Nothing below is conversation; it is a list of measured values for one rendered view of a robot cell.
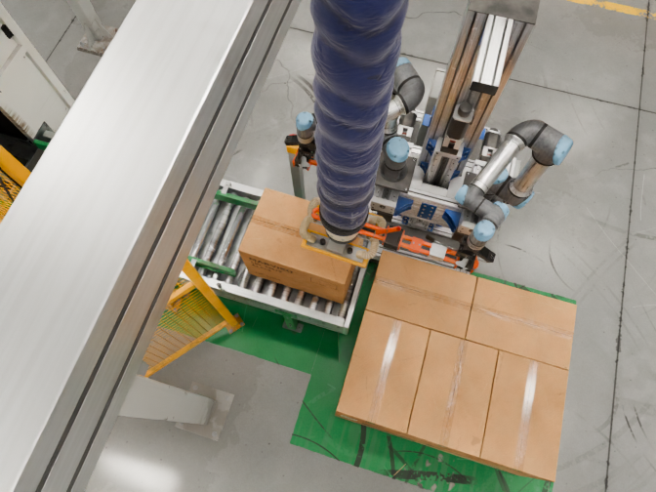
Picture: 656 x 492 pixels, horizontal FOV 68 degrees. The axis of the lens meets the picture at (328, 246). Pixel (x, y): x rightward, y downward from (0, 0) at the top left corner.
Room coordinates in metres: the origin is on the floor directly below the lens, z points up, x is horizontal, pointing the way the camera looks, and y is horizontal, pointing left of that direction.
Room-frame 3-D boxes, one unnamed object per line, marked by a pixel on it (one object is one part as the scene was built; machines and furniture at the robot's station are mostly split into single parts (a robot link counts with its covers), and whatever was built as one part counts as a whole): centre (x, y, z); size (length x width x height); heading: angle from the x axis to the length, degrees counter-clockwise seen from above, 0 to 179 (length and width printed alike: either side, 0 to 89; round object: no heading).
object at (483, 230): (0.77, -0.63, 1.55); 0.09 x 0.08 x 0.11; 139
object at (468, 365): (0.43, -0.75, 0.34); 1.20 x 1.00 x 0.40; 72
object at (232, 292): (0.97, 1.01, 0.50); 2.31 x 0.05 x 0.19; 72
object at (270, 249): (1.03, 0.13, 0.75); 0.60 x 0.40 x 0.40; 71
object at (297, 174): (1.57, 0.19, 0.50); 0.07 x 0.07 x 1.00; 72
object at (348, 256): (0.87, -0.04, 1.14); 0.34 x 0.10 x 0.05; 70
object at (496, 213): (0.85, -0.68, 1.54); 0.11 x 0.11 x 0.08; 49
